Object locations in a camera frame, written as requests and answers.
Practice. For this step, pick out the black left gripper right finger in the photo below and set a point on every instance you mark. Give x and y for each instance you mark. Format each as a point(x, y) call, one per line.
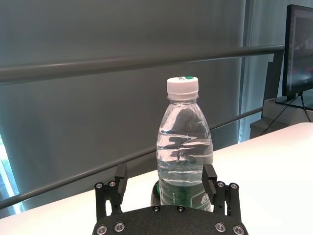
point(220, 198)

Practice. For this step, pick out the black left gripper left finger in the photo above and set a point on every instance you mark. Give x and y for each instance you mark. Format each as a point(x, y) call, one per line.
point(115, 195)

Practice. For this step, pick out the green button black base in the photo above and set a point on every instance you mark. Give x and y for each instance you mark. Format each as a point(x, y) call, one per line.
point(154, 195)

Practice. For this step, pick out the clear water bottle green label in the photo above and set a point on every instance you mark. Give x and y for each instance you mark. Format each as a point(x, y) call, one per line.
point(184, 137)

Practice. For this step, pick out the grey cabinet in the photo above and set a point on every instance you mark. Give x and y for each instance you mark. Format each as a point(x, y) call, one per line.
point(271, 110)

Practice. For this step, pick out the thick grey metal handrail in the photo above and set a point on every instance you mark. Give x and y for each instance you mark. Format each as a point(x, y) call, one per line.
point(122, 64)

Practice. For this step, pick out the black computer monitor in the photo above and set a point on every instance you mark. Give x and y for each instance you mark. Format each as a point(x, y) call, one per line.
point(300, 49)

